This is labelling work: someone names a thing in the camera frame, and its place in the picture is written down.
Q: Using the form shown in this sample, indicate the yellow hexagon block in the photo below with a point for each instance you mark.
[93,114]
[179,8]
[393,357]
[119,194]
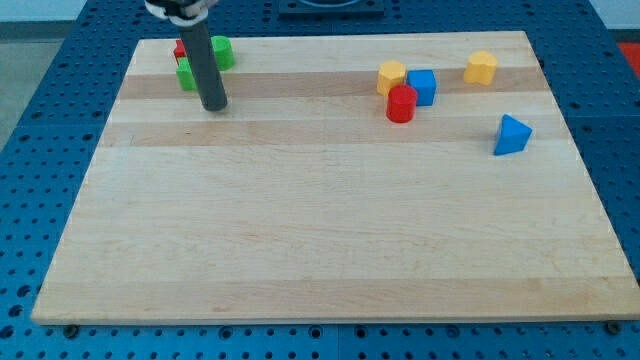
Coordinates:
[390,74]

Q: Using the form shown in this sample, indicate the blue triangle block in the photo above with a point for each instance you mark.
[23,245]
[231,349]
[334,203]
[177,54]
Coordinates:
[512,136]

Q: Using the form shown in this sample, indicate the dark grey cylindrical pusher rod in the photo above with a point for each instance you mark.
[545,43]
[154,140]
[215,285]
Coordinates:
[201,57]

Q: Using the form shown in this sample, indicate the green cylinder block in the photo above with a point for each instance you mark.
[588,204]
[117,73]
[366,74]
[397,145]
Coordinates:
[223,52]

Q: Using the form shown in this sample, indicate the blue cube block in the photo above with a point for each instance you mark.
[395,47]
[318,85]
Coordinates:
[425,84]

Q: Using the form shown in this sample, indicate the red cylinder block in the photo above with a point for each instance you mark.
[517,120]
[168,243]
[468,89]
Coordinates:
[401,104]

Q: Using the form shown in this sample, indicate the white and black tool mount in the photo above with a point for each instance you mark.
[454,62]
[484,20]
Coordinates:
[182,13]

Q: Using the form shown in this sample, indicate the red block behind rod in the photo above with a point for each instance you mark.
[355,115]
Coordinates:
[179,51]

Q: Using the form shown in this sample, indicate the green star block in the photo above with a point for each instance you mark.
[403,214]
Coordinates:
[184,75]

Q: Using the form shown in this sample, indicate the wooden board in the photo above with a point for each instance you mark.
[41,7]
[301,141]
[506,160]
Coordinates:
[301,202]

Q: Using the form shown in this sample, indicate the yellow heart block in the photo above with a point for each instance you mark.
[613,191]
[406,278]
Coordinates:
[481,68]

